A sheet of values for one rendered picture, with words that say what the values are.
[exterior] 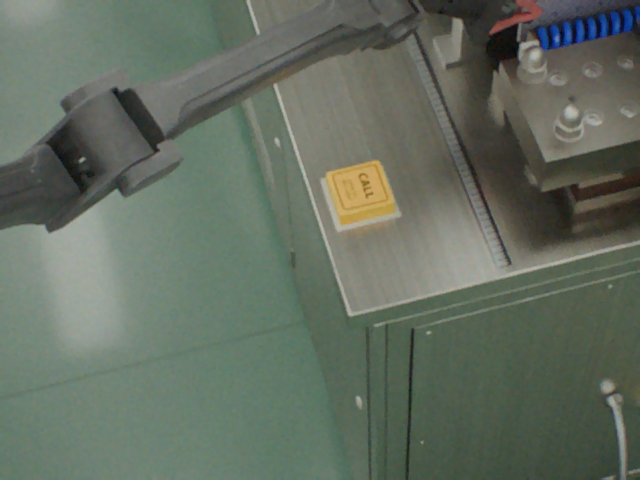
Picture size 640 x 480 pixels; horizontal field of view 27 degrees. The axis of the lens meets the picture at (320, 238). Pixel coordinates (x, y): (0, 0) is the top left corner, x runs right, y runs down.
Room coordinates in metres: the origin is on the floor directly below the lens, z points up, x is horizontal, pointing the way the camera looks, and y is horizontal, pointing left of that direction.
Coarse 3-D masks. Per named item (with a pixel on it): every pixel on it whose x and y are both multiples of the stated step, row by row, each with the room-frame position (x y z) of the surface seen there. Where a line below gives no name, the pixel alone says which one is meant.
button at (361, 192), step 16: (336, 176) 0.98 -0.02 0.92; (352, 176) 0.98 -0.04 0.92; (368, 176) 0.98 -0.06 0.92; (384, 176) 0.98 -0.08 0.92; (336, 192) 0.96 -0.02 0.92; (352, 192) 0.96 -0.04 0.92; (368, 192) 0.95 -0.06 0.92; (384, 192) 0.95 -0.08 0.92; (336, 208) 0.94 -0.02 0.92; (352, 208) 0.93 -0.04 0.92; (368, 208) 0.93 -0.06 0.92; (384, 208) 0.93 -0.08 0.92
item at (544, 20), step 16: (544, 0) 1.11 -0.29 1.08; (560, 0) 1.12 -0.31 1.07; (576, 0) 1.12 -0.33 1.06; (592, 0) 1.12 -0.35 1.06; (608, 0) 1.13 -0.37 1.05; (624, 0) 1.13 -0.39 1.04; (544, 16) 1.11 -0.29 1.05; (560, 16) 1.12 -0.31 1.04; (576, 16) 1.12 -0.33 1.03; (608, 16) 1.13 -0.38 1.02
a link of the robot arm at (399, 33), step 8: (408, 0) 1.04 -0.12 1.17; (416, 0) 1.04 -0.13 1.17; (416, 8) 1.03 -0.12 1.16; (416, 16) 1.02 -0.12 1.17; (424, 16) 1.02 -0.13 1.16; (400, 24) 1.00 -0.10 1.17; (408, 24) 1.00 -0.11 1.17; (416, 24) 1.01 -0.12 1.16; (392, 32) 0.99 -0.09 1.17; (400, 32) 0.99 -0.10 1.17; (408, 32) 1.00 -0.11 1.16; (384, 40) 1.06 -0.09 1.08; (392, 40) 0.99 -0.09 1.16; (400, 40) 1.00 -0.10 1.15; (376, 48) 1.06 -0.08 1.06; (384, 48) 1.07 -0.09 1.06
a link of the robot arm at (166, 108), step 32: (352, 0) 1.00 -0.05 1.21; (384, 0) 1.02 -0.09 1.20; (288, 32) 0.94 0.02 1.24; (320, 32) 0.95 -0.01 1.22; (352, 32) 0.96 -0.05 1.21; (384, 32) 0.99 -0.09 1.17; (224, 64) 0.88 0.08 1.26; (256, 64) 0.89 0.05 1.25; (288, 64) 0.90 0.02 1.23; (64, 96) 0.82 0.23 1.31; (128, 96) 0.83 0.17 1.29; (160, 96) 0.83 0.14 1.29; (192, 96) 0.84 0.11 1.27; (224, 96) 0.85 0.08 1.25; (160, 128) 0.79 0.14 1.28; (160, 160) 0.77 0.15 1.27; (128, 192) 0.74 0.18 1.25
